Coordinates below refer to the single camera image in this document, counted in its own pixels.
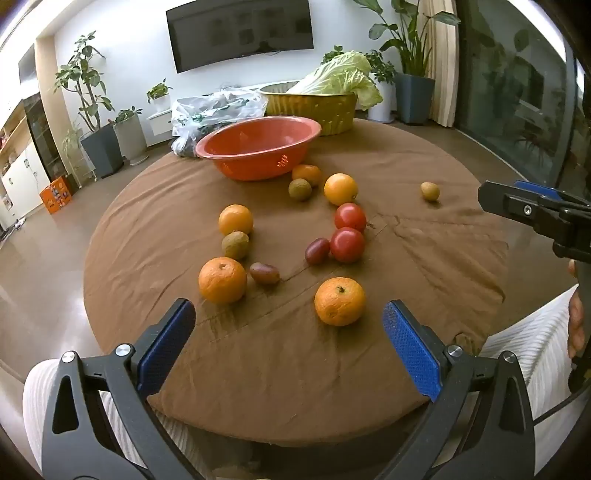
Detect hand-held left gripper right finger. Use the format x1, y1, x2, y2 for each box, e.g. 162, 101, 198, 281
376, 299, 536, 480

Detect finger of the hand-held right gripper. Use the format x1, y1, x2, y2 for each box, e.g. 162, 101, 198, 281
515, 180, 591, 208
478, 181, 562, 241

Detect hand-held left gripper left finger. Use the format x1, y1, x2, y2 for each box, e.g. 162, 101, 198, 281
41, 298, 197, 480

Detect mandarin orange with stem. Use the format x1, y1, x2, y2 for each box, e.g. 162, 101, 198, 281
292, 164, 322, 188
314, 277, 367, 327
198, 257, 247, 304

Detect small dark red plum tomato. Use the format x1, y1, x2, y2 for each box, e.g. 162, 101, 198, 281
305, 237, 331, 265
249, 261, 280, 285

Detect smooth round orange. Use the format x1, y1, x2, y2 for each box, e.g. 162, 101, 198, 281
218, 204, 254, 236
324, 172, 359, 206

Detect red plastic colander bowl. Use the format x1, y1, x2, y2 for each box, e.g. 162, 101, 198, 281
195, 116, 322, 182

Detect person's right hand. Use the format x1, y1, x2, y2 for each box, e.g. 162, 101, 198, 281
567, 259, 587, 361

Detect glass sliding door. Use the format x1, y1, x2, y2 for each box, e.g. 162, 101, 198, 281
456, 0, 591, 197

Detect large leafy plant grey pot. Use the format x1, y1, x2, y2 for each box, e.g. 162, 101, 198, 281
353, 0, 462, 125

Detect beige curtain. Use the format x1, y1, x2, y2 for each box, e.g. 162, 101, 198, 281
424, 0, 459, 128

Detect bushy plant in white pot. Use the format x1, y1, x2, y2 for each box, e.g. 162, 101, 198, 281
368, 50, 398, 123

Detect orange cardboard box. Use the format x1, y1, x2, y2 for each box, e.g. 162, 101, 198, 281
39, 179, 75, 214

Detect tall plant in dark pot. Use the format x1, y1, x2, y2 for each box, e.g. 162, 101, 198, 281
54, 31, 124, 179

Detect yellow plastic basin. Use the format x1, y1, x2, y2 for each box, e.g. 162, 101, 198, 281
259, 83, 358, 137

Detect napa cabbage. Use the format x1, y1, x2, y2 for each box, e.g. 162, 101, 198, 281
286, 51, 384, 110

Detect plant in beige pot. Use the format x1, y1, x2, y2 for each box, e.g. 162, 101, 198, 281
112, 106, 150, 165

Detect white low cabinet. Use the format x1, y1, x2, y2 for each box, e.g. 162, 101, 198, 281
0, 142, 52, 232

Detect white television cabinet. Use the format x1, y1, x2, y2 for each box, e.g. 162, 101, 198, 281
148, 80, 301, 136

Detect clear plastic bag green print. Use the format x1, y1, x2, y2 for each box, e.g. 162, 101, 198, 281
171, 88, 269, 158

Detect dark glass display cabinet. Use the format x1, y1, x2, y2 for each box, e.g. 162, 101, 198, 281
22, 91, 69, 186

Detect wall-mounted black television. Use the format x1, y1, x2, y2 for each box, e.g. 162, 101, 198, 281
166, 0, 315, 73

